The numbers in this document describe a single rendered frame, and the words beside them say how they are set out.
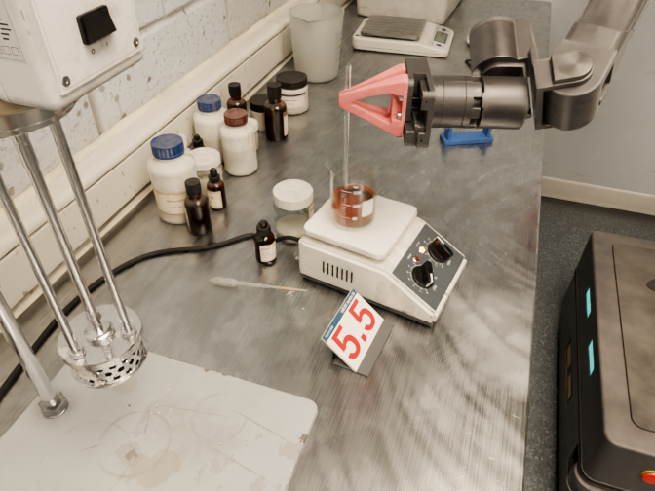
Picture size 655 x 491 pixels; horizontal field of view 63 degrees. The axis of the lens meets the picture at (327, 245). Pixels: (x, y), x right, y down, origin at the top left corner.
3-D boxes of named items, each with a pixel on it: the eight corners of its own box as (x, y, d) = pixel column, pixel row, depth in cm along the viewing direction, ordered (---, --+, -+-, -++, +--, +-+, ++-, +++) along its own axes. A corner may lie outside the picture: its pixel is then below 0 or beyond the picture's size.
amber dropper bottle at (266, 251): (251, 258, 78) (247, 220, 74) (266, 248, 80) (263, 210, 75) (265, 267, 77) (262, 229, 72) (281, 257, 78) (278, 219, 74)
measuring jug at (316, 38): (302, 56, 140) (300, -5, 130) (350, 60, 138) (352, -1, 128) (283, 85, 126) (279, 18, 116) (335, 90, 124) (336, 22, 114)
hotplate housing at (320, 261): (464, 271, 76) (475, 226, 71) (432, 331, 67) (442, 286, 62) (328, 224, 84) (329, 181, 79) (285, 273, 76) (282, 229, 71)
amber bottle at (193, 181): (216, 226, 84) (209, 178, 78) (202, 239, 82) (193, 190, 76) (199, 219, 85) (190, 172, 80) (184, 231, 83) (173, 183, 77)
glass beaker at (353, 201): (380, 210, 73) (384, 156, 68) (372, 239, 68) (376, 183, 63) (330, 203, 74) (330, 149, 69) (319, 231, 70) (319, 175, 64)
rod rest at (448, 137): (486, 134, 108) (490, 118, 105) (492, 142, 105) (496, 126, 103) (439, 137, 106) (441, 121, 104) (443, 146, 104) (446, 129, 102)
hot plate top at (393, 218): (419, 212, 74) (420, 207, 73) (383, 263, 66) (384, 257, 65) (342, 188, 78) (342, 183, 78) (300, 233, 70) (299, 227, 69)
